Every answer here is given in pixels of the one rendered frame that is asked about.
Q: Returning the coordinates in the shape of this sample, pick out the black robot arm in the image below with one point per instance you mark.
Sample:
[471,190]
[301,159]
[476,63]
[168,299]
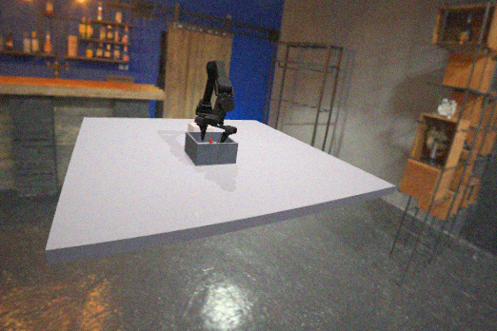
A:
[223,89]

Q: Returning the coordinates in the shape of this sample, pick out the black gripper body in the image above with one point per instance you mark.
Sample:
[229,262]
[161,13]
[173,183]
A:
[228,129]

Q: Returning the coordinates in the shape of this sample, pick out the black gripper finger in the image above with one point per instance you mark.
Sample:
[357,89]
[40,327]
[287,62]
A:
[224,137]
[203,131]

